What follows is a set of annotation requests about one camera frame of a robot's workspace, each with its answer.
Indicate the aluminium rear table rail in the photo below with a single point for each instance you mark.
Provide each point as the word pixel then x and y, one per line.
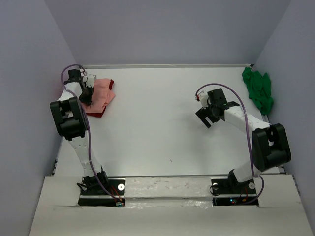
pixel 141 66

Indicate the crumpled green t-shirt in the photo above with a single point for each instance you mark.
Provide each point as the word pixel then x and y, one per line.
pixel 259 88

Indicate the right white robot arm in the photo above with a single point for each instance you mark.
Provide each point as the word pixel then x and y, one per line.
pixel 268 143

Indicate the pink polo shirt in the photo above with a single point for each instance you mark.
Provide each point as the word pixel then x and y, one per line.
pixel 102 96

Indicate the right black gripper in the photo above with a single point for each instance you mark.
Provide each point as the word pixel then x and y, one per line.
pixel 203 114

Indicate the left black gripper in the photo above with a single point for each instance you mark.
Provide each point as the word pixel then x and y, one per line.
pixel 87 100

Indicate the folded red t-shirt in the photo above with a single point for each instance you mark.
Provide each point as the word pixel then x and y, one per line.
pixel 98 114

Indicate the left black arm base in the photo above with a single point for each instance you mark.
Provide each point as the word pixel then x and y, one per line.
pixel 101 191

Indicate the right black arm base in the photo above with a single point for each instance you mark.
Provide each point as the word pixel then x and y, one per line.
pixel 227 191

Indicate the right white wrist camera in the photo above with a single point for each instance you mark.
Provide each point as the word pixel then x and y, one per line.
pixel 203 99

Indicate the white foam block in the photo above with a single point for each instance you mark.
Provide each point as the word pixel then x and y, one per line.
pixel 168 187

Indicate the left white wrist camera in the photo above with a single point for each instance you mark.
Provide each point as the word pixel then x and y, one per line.
pixel 89 80

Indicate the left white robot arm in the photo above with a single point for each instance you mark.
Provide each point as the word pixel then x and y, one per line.
pixel 72 123

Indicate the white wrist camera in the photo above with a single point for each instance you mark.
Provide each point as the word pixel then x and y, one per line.
pixel 89 80
pixel 203 99

